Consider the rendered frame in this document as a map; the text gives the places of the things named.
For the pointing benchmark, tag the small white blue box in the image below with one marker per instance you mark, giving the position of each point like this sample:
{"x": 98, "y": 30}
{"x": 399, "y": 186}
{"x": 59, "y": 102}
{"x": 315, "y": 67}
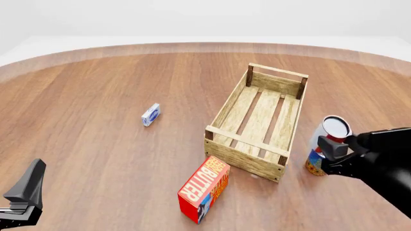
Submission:
{"x": 151, "y": 115}

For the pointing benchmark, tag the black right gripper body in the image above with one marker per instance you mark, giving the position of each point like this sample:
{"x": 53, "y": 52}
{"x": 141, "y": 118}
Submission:
{"x": 343, "y": 167}

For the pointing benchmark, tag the wooden slat tray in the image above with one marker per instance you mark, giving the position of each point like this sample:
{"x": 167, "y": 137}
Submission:
{"x": 226, "y": 154}

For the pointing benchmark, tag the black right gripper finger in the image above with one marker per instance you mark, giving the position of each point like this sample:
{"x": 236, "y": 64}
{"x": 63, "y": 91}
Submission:
{"x": 382, "y": 138}
{"x": 334, "y": 148}

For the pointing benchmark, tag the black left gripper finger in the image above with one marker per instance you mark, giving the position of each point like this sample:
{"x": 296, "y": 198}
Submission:
{"x": 30, "y": 185}

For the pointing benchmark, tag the tomato sauce tin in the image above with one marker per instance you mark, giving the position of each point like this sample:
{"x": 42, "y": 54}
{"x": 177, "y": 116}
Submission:
{"x": 335, "y": 126}

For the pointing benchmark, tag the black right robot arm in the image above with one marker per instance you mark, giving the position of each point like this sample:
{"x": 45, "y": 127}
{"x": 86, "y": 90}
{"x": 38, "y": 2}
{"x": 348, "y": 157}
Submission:
{"x": 390, "y": 175}

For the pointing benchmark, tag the red butter box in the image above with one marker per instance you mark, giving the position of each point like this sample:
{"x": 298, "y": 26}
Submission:
{"x": 199, "y": 187}

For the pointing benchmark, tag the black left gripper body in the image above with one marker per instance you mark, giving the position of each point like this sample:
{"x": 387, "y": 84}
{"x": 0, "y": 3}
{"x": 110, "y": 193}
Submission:
{"x": 22, "y": 215}

